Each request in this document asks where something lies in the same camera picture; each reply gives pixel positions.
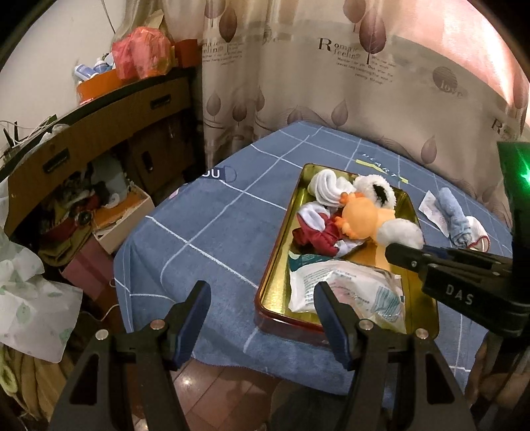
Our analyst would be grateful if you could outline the light blue towel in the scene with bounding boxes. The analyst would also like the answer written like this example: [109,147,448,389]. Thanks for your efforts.
[435,188,472,249]

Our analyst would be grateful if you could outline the white printed plastic package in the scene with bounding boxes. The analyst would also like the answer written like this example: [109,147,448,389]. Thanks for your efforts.
[288,252,406,333]

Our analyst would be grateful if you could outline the orange white plush toy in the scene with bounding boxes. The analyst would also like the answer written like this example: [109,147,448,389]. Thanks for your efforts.
[333,174,424,250]

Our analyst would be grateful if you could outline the red white star cloth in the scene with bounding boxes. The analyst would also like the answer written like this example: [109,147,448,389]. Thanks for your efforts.
[292,202,365,259]

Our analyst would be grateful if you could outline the white sock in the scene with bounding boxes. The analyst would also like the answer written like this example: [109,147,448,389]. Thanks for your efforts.
[307,169,356,208]

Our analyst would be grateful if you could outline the right hand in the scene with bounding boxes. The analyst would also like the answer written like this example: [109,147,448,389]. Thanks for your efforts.
[464,335,529,409]

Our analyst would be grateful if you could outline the white floral square packet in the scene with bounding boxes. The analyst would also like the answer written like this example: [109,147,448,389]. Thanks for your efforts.
[419,190,449,238]

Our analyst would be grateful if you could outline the blue plaid bed sheet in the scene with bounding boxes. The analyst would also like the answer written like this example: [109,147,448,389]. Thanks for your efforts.
[112,119,515,409]

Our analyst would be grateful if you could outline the white green floral cloth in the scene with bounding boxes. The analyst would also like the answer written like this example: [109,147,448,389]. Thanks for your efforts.
[0,181,84,366]

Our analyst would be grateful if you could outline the open cardboard box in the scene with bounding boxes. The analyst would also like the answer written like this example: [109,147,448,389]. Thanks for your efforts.
[92,185,154,254]

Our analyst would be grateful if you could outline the beige leaf pattern curtain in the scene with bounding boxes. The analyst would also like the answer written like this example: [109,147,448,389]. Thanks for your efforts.
[161,0,530,229]

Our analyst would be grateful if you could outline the dark wooden cabinet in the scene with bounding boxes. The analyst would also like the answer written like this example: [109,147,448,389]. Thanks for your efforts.
[1,67,197,235]

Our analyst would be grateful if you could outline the orange bin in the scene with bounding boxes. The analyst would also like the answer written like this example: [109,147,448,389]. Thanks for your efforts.
[77,69,123,105]

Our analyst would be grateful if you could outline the red plastic bag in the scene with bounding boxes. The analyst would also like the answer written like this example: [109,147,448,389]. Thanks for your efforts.
[111,27,173,83]

